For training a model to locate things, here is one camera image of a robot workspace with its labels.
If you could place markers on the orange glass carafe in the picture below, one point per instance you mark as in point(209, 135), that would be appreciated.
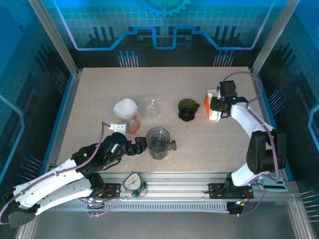
point(134, 127)

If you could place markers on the grey plastic dripper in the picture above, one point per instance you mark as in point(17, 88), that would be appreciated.
point(158, 137)

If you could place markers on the clear plastic dripper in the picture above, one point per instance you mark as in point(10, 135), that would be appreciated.
point(132, 118)

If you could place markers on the dark olive dripper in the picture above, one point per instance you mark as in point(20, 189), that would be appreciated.
point(186, 109)

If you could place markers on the clear glass carafe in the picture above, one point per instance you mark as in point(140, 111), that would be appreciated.
point(150, 109)

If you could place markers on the white paper coffee filter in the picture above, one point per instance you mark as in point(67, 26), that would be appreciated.
point(125, 108)

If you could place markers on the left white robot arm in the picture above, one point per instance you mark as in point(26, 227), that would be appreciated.
point(62, 194)

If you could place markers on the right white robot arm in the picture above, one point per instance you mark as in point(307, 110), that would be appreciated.
point(246, 122)

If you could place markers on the orange white coffee filter box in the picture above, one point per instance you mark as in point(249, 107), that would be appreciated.
point(215, 116)

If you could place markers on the white analog clock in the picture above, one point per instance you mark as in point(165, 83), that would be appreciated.
point(132, 183)

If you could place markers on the teal clamp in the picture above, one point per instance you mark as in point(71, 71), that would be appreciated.
point(135, 194)

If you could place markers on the small circuit board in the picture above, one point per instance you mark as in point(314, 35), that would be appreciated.
point(92, 203)
point(236, 205)

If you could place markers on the white flat device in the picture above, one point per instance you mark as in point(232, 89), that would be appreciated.
point(271, 185)

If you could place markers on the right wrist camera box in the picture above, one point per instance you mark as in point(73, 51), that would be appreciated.
point(218, 93)

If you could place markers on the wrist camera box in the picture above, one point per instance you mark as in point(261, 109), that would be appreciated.
point(119, 127)
point(218, 93)

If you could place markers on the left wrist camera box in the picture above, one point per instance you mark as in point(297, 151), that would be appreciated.
point(119, 127)

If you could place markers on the blue trimmed aluminium side rail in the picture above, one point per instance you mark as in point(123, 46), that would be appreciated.
point(260, 99)
point(67, 112)

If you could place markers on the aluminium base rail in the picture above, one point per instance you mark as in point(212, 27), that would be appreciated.
point(174, 184)

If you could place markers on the aluminium frame post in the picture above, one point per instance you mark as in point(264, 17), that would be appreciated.
point(56, 37)
point(25, 234)
point(273, 37)
point(300, 221)

